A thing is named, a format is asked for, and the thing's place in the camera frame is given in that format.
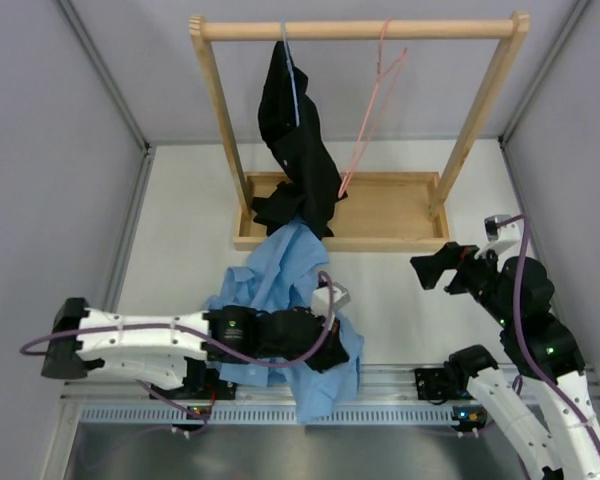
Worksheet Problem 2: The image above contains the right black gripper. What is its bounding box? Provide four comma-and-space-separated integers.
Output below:
409, 241, 515, 327

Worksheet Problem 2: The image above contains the light blue shirt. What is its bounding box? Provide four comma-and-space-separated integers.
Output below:
202, 221, 365, 426

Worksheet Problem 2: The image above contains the pink wire hanger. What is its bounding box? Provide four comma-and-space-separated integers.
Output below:
338, 18, 408, 199

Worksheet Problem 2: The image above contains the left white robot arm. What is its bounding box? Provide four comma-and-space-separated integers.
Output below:
41, 298, 350, 399

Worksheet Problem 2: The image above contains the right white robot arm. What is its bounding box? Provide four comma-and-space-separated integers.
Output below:
410, 242, 600, 479

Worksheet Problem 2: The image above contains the black shirt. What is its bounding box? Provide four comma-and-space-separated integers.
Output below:
252, 41, 341, 239

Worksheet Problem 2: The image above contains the wooden clothes rack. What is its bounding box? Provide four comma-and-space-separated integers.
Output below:
189, 12, 531, 253

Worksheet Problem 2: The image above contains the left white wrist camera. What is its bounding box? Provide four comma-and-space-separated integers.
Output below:
310, 283, 351, 317

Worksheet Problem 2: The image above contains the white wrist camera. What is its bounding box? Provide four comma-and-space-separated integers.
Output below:
310, 283, 351, 317
475, 215, 522, 259

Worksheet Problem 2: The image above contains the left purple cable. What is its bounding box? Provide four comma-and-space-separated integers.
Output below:
19, 270, 341, 436

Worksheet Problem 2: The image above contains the purple cable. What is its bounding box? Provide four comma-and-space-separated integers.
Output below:
499, 213, 600, 480
19, 270, 341, 436

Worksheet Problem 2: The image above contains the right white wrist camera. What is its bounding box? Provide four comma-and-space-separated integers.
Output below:
475, 215, 522, 259

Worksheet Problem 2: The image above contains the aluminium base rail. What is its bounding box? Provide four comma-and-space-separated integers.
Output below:
59, 363, 600, 401

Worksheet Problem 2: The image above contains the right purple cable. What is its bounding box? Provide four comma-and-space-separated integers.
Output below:
499, 213, 600, 480

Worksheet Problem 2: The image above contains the slotted cable duct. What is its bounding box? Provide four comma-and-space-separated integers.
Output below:
80, 402, 487, 429

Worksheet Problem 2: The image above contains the blue wire hanger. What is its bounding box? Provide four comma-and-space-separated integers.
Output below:
280, 19, 301, 127

